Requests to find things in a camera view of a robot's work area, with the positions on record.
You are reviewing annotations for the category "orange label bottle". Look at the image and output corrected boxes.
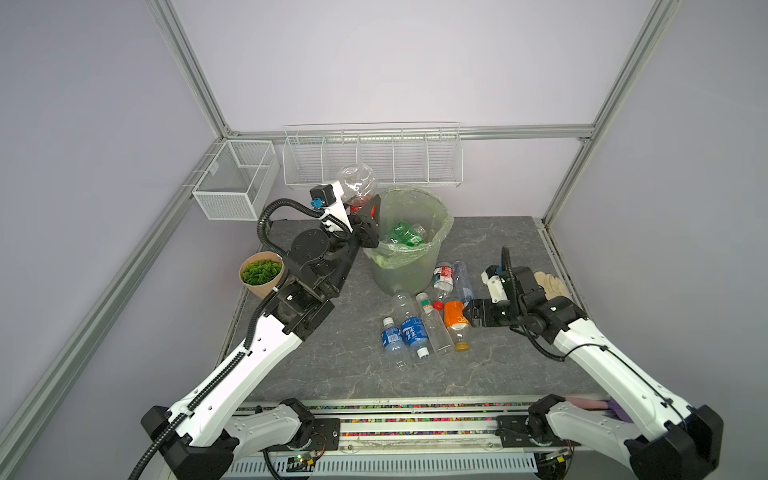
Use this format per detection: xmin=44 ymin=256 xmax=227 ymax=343
xmin=443 ymin=300 xmax=471 ymax=352

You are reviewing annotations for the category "crushed green bottle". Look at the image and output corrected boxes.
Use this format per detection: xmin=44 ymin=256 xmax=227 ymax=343
xmin=389 ymin=221 xmax=424 ymax=247

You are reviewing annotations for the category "clear bottle pale cap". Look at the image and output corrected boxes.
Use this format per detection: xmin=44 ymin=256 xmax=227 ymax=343
xmin=412 ymin=224 xmax=427 ymax=241

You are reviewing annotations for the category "red label purple cap bottle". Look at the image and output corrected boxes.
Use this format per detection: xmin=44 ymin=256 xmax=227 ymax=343
xmin=338 ymin=163 xmax=378 ymax=213

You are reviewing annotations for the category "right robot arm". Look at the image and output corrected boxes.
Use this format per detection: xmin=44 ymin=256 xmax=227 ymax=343
xmin=465 ymin=247 xmax=724 ymax=479

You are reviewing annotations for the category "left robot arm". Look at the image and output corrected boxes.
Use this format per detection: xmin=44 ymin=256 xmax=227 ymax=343
xmin=129 ymin=193 xmax=382 ymax=479

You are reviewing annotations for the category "green bagged waste bin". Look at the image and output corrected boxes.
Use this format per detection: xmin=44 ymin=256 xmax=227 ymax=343
xmin=363 ymin=186 xmax=454 ymax=296

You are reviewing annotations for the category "clear bottle blue cap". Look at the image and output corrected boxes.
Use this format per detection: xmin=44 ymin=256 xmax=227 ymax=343
xmin=453 ymin=260 xmax=475 ymax=305

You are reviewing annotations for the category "clear bottle green cap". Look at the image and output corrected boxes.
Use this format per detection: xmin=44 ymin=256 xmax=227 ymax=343
xmin=416 ymin=292 xmax=454 ymax=354

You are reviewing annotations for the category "red label cola bottle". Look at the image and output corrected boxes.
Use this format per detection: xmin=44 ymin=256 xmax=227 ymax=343
xmin=432 ymin=262 xmax=454 ymax=294

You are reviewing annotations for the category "blue label bottle white cap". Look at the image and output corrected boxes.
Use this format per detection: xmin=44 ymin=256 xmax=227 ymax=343
xmin=392 ymin=291 xmax=430 ymax=362

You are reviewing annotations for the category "beige wooden brush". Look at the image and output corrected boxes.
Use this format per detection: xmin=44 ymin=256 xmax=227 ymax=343
xmin=534 ymin=271 xmax=572 ymax=300

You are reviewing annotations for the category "small blue label bottle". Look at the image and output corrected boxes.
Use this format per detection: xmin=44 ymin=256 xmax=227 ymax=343
xmin=381 ymin=317 xmax=410 ymax=370

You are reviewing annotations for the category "beige plant pot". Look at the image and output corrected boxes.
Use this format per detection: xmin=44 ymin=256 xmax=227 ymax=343
xmin=239 ymin=251 xmax=285 ymax=298

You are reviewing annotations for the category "green artificial plant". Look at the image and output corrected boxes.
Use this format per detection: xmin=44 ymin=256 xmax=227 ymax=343
xmin=240 ymin=259 xmax=282 ymax=286

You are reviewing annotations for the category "white mesh side basket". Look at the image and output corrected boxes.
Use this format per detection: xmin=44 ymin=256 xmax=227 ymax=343
xmin=192 ymin=140 xmax=279 ymax=221

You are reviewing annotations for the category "purple pink tool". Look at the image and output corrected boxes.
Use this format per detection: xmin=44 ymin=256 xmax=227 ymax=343
xmin=566 ymin=396 xmax=633 ymax=423

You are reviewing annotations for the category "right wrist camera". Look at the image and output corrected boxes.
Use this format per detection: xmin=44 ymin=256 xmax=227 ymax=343
xmin=481 ymin=265 xmax=508 ymax=304

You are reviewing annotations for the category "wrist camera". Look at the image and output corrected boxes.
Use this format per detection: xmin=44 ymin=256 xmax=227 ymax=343
xmin=481 ymin=265 xmax=508 ymax=304
xmin=310 ymin=180 xmax=352 ymax=232

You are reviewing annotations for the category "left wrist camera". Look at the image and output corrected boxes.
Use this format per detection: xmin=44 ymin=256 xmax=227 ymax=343
xmin=310 ymin=180 xmax=352 ymax=232

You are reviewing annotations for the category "white wire wall basket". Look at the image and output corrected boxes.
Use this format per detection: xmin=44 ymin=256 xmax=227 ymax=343
xmin=283 ymin=122 xmax=464 ymax=187

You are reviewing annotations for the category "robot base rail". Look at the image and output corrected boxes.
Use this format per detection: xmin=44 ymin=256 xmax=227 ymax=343
xmin=221 ymin=395 xmax=655 ymax=480

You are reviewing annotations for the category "aluminium frame corner post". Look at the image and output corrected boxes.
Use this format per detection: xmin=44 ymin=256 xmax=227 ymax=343
xmin=146 ymin=0 xmax=232 ymax=138

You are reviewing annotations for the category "right aluminium frame post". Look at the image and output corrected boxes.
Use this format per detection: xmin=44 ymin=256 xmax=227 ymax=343
xmin=541 ymin=0 xmax=681 ymax=230

